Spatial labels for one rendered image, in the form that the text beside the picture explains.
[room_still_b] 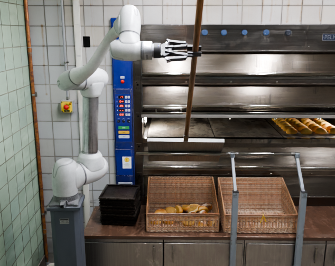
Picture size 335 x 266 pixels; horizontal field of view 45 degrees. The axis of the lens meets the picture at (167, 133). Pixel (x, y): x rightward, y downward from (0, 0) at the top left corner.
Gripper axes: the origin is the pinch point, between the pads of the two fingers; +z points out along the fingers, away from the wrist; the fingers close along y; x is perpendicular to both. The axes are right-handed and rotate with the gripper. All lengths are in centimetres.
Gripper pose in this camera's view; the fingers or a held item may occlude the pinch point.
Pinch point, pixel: (194, 50)
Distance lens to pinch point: 202.4
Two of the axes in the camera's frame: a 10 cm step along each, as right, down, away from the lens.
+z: 10.0, 0.1, 0.1
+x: 0.1, -4.5, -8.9
